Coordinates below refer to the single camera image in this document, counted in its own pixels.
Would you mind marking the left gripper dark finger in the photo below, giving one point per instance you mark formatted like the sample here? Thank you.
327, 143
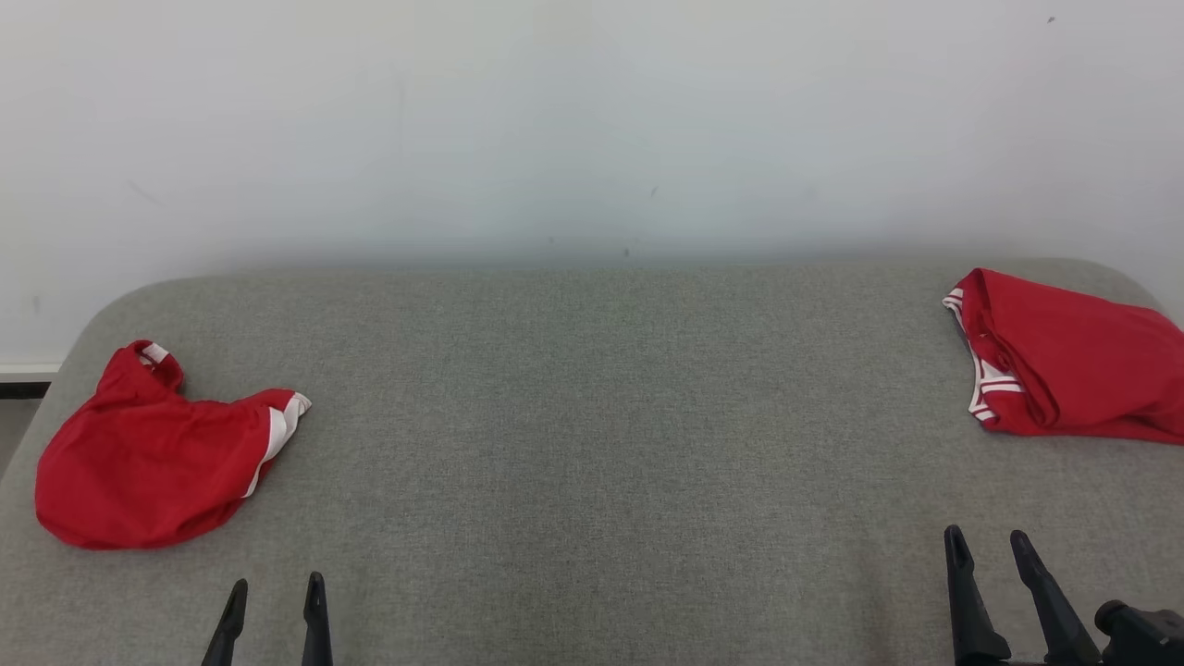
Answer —
229, 634
316, 629

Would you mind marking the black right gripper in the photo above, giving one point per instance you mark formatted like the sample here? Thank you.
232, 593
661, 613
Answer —
1147, 638

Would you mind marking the grey fabric sofa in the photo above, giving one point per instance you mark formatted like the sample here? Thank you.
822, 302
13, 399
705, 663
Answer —
601, 462

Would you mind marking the red shorts with white stripes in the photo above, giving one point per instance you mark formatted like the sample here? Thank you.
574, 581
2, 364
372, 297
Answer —
139, 462

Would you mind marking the red Bulls 23 jersey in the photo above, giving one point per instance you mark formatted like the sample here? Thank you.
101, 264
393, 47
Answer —
1082, 370

